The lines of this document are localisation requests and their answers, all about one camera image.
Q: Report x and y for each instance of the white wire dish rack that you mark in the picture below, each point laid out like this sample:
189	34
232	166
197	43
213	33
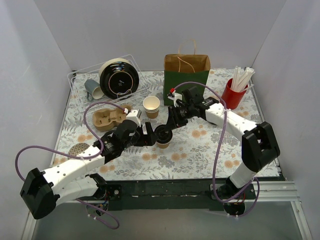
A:
77	79

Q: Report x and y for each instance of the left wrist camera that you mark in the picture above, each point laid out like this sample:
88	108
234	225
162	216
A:
133	115

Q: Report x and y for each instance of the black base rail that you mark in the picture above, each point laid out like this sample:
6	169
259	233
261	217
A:
162	194

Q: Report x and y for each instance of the red cup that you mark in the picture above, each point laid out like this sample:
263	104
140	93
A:
230	97

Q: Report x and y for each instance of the green paper bag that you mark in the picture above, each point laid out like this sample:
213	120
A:
184	69

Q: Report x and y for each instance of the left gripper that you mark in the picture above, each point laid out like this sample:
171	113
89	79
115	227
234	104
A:
144	135

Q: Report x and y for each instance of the black plate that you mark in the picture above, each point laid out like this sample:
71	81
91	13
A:
118	78

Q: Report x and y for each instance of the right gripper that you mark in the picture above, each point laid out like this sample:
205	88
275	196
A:
173	120

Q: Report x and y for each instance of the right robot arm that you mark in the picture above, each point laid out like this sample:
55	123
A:
259	146

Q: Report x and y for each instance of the single paper cup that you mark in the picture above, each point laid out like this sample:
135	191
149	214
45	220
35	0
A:
163	145

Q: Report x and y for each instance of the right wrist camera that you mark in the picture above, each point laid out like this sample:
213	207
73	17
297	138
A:
175	98

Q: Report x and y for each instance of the stack of paper cups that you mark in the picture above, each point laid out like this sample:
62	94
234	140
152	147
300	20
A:
151	105

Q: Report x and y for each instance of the patterned round coaster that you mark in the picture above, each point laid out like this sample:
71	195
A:
78	148

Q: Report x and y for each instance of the grey mug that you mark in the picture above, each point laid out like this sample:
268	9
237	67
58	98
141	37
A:
93	89

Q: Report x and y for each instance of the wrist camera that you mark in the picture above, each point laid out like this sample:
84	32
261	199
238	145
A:
175	98
133	115

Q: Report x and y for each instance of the floral table mat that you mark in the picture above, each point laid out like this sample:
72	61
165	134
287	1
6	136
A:
191	152

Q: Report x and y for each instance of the cardboard cup carrier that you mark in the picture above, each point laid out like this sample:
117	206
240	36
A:
106	119

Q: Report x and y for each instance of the black cup lid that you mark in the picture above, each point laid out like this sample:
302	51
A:
163	136

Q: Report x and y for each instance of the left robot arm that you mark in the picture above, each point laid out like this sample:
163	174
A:
43	190

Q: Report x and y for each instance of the white wrapped straws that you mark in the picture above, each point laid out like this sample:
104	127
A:
240	80

